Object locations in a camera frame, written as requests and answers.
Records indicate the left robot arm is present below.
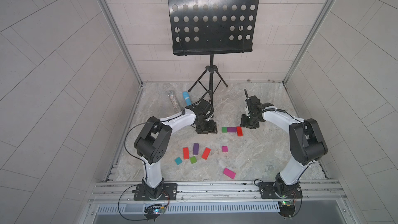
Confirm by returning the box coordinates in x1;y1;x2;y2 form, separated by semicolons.
134;90;218;199

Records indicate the green block lower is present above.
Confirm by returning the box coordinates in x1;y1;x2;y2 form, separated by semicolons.
190;156;197;164

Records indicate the black perforated music stand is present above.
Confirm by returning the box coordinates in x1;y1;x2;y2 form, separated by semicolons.
167;0;261;118

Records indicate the circuit board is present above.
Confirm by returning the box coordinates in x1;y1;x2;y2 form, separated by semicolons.
144;204;167;220
278;201;296;218

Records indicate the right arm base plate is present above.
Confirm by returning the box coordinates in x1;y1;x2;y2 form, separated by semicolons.
257;181;303;199

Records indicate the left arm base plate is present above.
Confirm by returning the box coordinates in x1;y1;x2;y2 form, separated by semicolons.
132;183;178;201

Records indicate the magenta rectangular block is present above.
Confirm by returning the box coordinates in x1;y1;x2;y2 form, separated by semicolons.
223;168;236;179

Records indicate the dark purple upright block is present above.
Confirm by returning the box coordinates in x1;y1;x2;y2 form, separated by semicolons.
193;143;199;155

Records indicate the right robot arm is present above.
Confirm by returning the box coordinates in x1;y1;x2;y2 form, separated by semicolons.
240;90;328;198

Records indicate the left circuit board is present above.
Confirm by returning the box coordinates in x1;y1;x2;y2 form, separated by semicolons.
144;204;167;220

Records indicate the teal square block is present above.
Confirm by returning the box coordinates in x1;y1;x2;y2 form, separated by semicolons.
175;157;182;165

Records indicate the purple rectangular block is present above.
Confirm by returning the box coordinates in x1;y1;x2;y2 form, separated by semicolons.
227;127;237;133

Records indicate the left black cable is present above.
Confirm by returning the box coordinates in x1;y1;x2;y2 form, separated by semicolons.
116;122;170;222

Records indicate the right circuit board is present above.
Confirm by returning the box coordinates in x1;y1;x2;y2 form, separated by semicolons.
278;201;296;218

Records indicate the aluminium front rail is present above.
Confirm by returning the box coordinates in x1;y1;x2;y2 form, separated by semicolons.
88;179;347;204

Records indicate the glittery silver microphone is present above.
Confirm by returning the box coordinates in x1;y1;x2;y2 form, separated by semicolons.
168;91;182;113

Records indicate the blue microphone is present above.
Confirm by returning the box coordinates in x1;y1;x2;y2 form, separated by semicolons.
182;91;192;106

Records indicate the red block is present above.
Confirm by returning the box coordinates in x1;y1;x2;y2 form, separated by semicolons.
202;147;211;160
236;127;243;137
183;147;190;160

